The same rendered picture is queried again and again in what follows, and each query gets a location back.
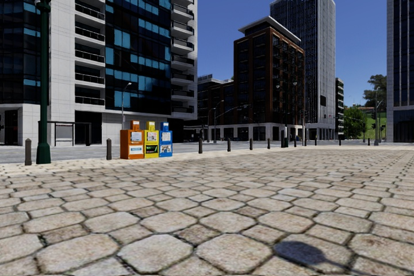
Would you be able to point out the grey street lamp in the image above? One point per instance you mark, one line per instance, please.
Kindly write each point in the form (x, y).
(286, 117)
(122, 110)
(214, 127)

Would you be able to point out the blue newspaper box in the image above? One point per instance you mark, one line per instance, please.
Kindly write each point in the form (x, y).
(165, 139)

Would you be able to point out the yellow newspaper box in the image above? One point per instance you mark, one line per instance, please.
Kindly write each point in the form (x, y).
(151, 141)

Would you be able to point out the orange newspaper box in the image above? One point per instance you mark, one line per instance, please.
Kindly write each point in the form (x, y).
(131, 143)

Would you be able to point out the brown brick building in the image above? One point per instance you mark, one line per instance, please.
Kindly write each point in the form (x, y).
(258, 76)

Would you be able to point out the grey pole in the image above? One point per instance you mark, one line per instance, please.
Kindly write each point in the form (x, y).
(303, 131)

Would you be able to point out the narrow dark building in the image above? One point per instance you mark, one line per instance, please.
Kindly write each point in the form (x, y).
(339, 103)

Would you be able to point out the glass tower with pale side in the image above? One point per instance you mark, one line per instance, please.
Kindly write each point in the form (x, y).
(319, 51)

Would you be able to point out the black bus shelter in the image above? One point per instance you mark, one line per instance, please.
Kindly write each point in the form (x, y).
(63, 132)

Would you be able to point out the trees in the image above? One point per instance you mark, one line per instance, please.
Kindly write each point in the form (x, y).
(353, 122)

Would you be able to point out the pale concrete and glass building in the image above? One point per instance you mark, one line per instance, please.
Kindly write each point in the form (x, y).
(63, 69)

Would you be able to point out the traffic light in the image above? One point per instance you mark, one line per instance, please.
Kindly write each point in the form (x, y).
(376, 131)

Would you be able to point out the dark green pole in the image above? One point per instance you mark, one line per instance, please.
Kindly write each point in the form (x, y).
(43, 86)

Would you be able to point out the dark glass tower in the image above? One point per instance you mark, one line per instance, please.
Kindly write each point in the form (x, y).
(405, 69)

